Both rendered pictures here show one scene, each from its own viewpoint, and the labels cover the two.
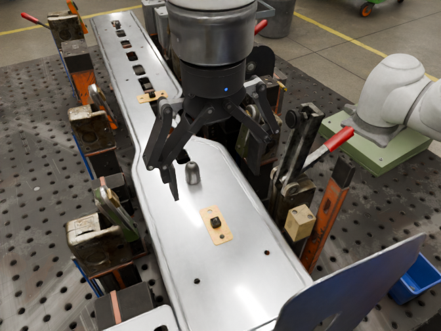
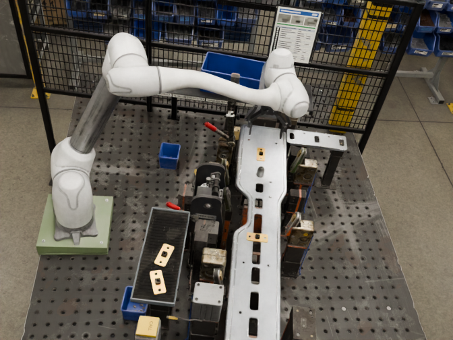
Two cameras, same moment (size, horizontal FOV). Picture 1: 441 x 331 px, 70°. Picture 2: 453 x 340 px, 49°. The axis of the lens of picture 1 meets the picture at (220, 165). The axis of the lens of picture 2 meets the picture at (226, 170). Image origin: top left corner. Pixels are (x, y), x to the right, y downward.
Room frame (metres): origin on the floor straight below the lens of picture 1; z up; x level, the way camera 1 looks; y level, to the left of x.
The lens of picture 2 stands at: (1.91, 0.48, 2.57)
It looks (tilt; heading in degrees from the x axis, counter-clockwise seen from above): 46 degrees down; 202
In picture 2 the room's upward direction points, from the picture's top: 8 degrees clockwise
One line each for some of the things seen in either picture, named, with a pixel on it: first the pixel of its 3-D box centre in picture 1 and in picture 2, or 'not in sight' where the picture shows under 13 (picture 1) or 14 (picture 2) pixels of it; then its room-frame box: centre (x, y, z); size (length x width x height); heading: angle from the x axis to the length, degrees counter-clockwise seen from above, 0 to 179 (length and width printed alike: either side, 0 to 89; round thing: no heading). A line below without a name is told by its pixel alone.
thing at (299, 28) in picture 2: not in sight; (293, 35); (-0.21, -0.12, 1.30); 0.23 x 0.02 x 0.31; 113
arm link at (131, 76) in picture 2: not in sight; (131, 79); (0.72, -0.41, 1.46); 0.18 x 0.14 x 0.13; 133
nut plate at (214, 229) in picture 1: (215, 222); (261, 153); (0.34, 0.01, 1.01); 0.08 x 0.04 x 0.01; 23
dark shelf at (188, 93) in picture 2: not in sight; (225, 88); (0.02, -0.35, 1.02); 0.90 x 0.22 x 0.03; 113
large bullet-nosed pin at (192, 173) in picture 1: (192, 173); (260, 171); (0.45, 0.06, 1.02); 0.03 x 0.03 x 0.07
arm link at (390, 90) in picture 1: (392, 88); (72, 195); (0.93, -0.58, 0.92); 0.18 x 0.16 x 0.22; 43
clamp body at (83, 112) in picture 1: (104, 159); (294, 249); (0.64, 0.33, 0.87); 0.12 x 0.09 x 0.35; 113
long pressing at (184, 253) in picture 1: (147, 95); (258, 242); (0.78, 0.21, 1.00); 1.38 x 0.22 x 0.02; 23
